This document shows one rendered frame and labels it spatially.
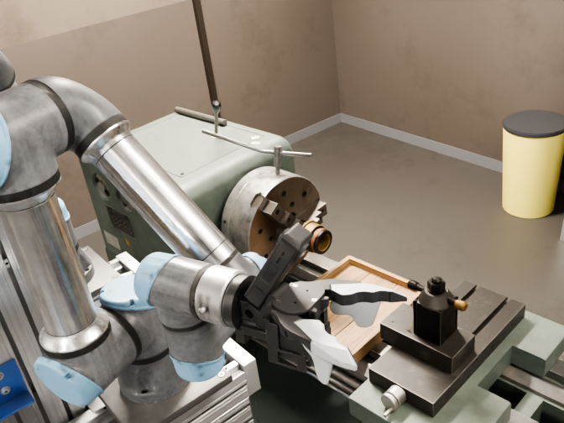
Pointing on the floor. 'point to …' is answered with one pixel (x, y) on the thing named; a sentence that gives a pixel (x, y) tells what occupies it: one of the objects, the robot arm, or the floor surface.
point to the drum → (531, 162)
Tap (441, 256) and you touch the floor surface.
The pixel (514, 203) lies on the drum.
